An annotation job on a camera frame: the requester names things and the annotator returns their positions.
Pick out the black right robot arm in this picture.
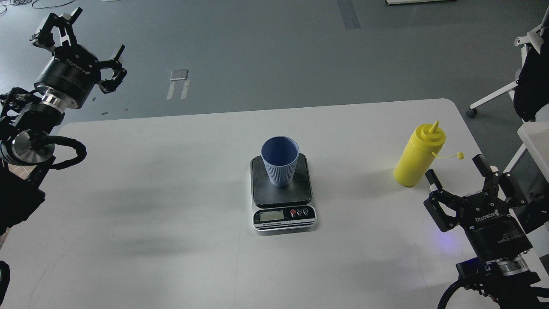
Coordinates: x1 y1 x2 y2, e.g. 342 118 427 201
423 154 548 309

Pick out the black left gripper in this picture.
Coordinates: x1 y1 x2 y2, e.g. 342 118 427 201
30 7 127 109

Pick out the grey floor plate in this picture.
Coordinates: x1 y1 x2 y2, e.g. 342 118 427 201
170 69 189 82

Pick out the blue ribbed plastic cup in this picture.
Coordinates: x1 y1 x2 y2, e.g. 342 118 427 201
260 136 300 187

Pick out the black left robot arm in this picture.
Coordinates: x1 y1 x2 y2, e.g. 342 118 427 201
0 8 127 237

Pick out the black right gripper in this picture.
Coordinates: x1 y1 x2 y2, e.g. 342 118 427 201
423 154 533 262

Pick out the white office chair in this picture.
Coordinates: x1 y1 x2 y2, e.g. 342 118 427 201
466 9 549 172

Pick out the black digital kitchen scale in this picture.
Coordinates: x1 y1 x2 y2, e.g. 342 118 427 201
250 153 317 233

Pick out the yellow squeeze bottle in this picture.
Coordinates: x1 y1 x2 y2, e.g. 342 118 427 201
393 121 465 188

